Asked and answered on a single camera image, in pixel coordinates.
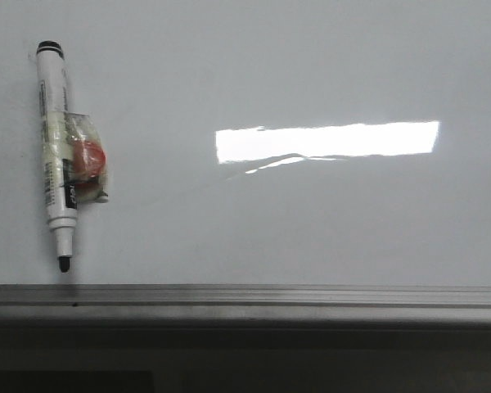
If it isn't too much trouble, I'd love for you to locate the red magnet taped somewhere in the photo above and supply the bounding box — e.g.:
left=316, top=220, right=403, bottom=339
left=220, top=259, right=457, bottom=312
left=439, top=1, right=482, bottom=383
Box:
left=65, top=113, right=108, bottom=204

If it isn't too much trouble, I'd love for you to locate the white black whiteboard marker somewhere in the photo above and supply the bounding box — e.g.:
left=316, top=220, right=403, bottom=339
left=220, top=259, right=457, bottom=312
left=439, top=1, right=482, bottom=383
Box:
left=36, top=40, right=78, bottom=273

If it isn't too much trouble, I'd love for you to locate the white whiteboard with aluminium frame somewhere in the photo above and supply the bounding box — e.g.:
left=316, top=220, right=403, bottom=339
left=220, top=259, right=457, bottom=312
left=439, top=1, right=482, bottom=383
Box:
left=0, top=1, right=491, bottom=325

